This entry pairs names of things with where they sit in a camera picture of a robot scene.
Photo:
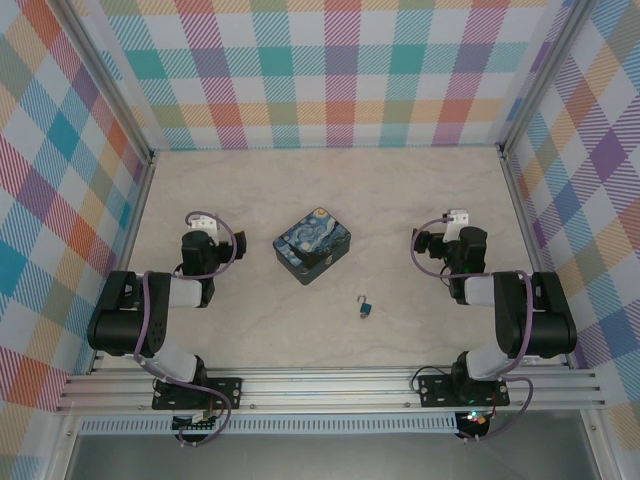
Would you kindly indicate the teal padlock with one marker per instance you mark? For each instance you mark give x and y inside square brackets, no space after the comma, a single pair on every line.
[367,308]

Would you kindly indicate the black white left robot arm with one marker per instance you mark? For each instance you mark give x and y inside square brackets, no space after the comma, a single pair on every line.
[120,320]

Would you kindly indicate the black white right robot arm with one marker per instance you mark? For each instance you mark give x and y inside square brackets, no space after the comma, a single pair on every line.
[545,325]

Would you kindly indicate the starry night painting box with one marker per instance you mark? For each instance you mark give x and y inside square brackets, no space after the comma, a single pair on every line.
[312,242]

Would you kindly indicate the small circuit board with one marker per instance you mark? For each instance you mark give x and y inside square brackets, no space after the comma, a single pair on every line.
[475,417]
[197,422]

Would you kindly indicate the grey metal sheet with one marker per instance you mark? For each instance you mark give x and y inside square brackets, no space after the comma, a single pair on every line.
[325,457]

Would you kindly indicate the aluminium side rail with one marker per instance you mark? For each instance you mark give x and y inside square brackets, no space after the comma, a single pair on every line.
[137,215]

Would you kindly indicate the long aluminium base rail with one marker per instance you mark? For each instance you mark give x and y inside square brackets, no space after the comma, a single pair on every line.
[325,387]

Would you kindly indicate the aluminium frame post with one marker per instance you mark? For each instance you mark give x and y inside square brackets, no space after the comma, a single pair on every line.
[542,75]
[107,85]

